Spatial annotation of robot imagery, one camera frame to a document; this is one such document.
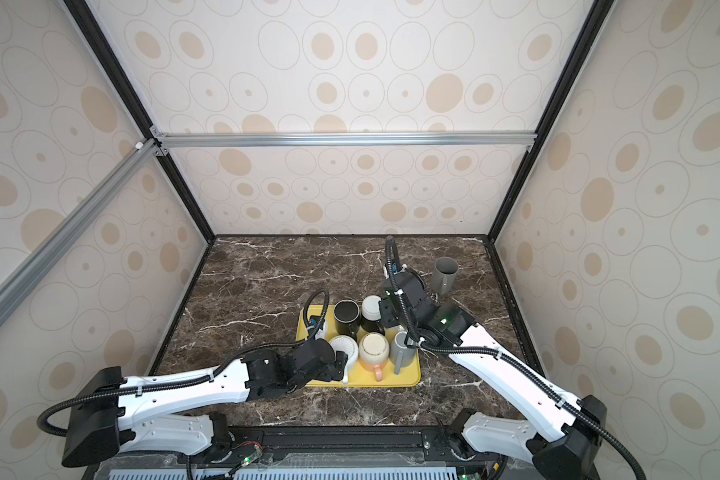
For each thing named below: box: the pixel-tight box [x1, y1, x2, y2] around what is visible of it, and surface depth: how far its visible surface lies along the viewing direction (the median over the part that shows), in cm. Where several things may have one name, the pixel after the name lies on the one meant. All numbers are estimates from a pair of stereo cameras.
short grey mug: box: [390, 331, 417, 375], surface depth 83 cm
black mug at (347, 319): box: [333, 299, 361, 341], surface depth 89 cm
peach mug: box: [359, 332, 390, 382], surface depth 83 cm
